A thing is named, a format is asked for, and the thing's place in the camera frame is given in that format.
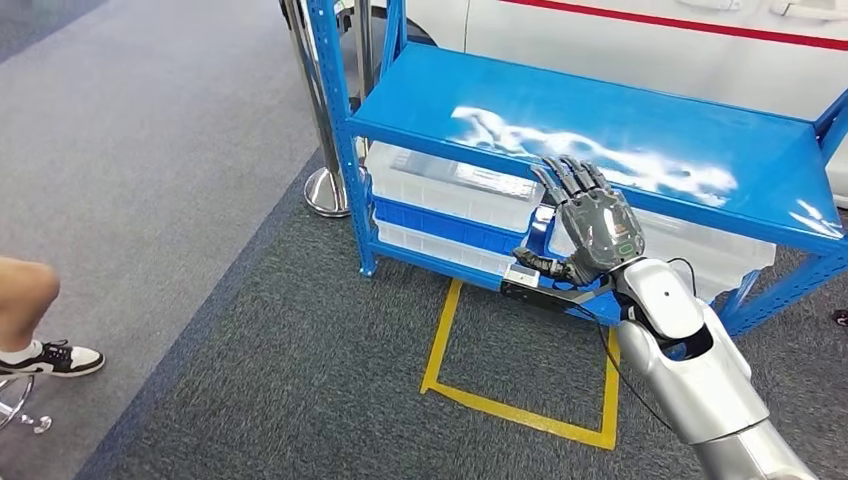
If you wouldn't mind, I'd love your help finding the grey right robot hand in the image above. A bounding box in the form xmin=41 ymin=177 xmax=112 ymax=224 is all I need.
xmin=511 ymin=154 xmax=647 ymax=288

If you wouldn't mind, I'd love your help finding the blue metal shelf rack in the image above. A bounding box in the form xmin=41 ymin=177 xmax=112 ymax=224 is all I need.
xmin=304 ymin=0 xmax=848 ymax=338

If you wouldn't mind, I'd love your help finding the white car with red stripe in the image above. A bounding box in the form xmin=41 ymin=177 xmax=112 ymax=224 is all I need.
xmin=334 ymin=0 xmax=848 ymax=212

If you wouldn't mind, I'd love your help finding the yellow floor tape square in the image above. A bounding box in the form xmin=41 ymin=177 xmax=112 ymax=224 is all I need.
xmin=419 ymin=278 xmax=623 ymax=452

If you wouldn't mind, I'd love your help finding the person's leg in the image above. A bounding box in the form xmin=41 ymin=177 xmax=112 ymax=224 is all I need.
xmin=0 ymin=256 xmax=107 ymax=380

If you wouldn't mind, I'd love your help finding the chrome chair base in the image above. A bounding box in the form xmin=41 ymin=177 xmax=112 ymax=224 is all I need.
xmin=0 ymin=374 xmax=54 ymax=436

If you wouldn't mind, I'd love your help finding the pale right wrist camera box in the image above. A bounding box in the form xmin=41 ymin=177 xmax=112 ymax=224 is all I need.
xmin=504 ymin=266 xmax=541 ymax=289

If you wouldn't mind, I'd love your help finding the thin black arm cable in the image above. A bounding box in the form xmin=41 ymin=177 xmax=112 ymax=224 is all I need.
xmin=665 ymin=256 xmax=698 ymax=296

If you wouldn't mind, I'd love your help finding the chrome stanchion post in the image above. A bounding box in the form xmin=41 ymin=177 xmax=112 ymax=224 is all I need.
xmin=352 ymin=0 xmax=377 ymax=164
xmin=281 ymin=0 xmax=351 ymax=219

